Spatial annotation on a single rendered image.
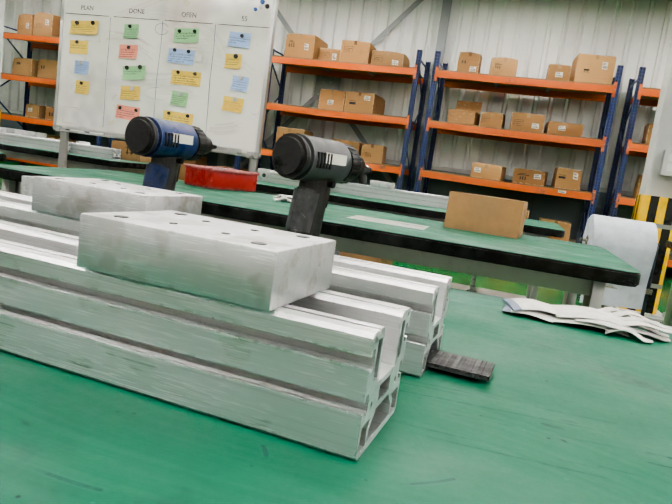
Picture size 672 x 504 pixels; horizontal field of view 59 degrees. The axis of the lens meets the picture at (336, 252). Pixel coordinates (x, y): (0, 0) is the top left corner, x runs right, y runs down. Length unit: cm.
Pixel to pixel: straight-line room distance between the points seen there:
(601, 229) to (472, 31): 771
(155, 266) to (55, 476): 15
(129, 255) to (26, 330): 12
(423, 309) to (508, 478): 20
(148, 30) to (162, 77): 30
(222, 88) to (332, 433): 345
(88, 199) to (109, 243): 27
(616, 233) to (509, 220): 165
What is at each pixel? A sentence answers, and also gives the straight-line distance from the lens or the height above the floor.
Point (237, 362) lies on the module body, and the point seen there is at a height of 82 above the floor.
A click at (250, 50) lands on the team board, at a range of 373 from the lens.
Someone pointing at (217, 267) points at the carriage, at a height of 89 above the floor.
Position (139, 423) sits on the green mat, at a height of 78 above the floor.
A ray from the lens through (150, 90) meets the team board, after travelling 403.
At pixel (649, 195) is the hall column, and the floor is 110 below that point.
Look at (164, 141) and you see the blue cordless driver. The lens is 94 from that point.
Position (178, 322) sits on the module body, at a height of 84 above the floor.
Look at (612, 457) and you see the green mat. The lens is 51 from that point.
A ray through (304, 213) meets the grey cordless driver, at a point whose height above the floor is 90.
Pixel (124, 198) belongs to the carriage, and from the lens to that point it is 69.
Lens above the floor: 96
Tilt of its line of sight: 8 degrees down
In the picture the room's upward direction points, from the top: 8 degrees clockwise
